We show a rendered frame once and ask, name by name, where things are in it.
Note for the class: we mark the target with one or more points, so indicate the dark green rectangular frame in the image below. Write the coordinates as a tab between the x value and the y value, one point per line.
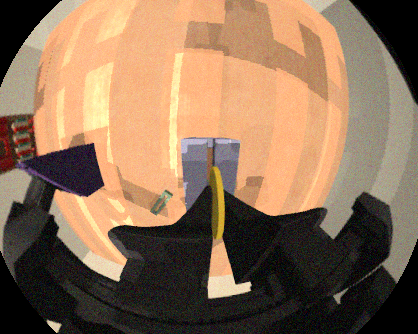
167	193

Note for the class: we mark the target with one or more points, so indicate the gold coin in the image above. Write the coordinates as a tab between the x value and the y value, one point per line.
218	202

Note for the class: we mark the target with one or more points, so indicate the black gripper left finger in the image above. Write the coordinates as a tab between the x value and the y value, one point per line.
189	241

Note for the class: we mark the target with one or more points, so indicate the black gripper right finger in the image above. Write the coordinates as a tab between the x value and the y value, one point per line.
250	235

